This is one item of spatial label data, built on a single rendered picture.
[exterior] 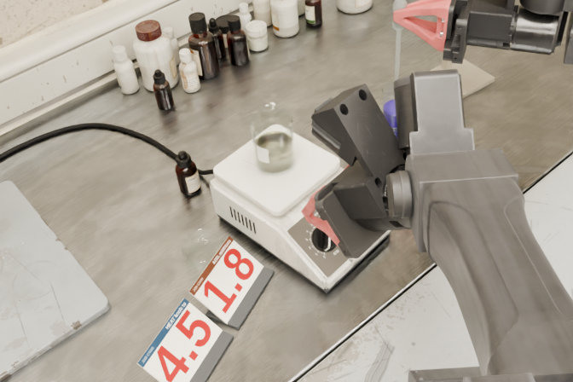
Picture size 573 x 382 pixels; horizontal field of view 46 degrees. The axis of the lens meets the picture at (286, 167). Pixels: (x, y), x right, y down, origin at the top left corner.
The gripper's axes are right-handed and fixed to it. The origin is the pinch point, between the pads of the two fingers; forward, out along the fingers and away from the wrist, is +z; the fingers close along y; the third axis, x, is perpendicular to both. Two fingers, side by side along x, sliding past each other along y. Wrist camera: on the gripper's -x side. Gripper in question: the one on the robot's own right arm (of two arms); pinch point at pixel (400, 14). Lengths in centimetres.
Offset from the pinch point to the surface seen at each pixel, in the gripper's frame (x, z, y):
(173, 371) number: 16, 13, 49
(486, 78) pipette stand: 17.2, -11.8, -12.5
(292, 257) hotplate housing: 14.8, 5.5, 31.9
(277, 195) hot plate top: 9.3, 8.5, 27.4
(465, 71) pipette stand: 17.2, -8.3, -13.6
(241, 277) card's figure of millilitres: 16.7, 11.1, 34.9
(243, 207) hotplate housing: 11.6, 12.8, 28.4
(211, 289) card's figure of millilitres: 15.3, 13.3, 38.4
